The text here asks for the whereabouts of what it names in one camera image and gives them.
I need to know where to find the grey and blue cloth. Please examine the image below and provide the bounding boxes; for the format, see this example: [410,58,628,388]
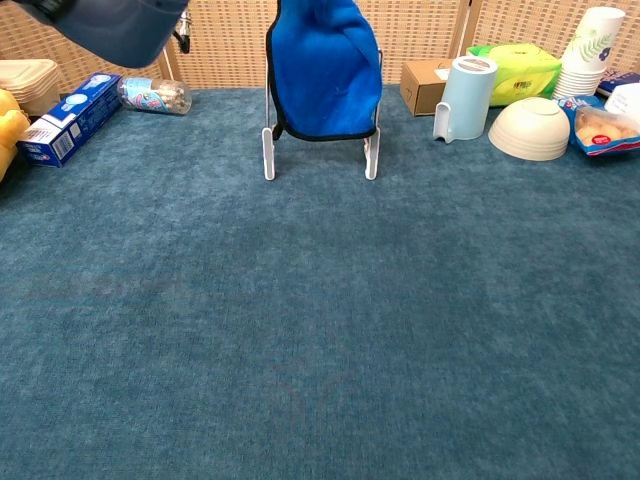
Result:
[265,0,384,143]

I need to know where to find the metal wire stand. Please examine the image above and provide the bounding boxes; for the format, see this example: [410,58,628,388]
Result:
[261,44,386,181]

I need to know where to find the teal carpet table cover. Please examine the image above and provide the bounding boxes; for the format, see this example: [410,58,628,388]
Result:
[0,84,640,480]

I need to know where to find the brown cardboard box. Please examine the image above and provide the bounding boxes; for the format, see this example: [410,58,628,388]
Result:
[399,58,456,117]

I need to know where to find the light blue cylindrical mug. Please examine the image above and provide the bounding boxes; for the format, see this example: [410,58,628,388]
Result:
[432,55,499,145]

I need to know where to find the wicker folding screen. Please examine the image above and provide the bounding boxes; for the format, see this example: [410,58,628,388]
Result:
[0,0,640,91]

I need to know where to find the clear plastic snack bottle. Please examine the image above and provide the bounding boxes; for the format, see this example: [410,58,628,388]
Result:
[117,76,193,116]

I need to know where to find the beige upturned bowl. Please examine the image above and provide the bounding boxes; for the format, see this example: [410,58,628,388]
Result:
[487,96,571,162]

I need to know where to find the green tissue pack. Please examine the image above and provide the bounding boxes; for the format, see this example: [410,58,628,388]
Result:
[465,43,563,108]

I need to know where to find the blue toothpaste box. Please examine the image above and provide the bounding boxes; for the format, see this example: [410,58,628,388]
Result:
[15,72,124,169]

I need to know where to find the blue cookie snack bag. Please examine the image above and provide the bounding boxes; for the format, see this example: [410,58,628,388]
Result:
[555,94,640,159]

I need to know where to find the white paper cup stack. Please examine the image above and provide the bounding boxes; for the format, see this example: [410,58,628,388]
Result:
[551,6,627,101]

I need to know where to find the beige lunch box container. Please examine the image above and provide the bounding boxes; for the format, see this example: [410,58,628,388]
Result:
[0,58,62,117]

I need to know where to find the yellow plush toy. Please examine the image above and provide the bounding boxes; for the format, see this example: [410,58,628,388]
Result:
[0,88,31,182]

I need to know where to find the white stapler box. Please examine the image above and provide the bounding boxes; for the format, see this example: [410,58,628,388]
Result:
[603,82,640,117]

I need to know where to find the red blue noodle package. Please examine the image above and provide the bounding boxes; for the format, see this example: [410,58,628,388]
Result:
[597,69,640,96]

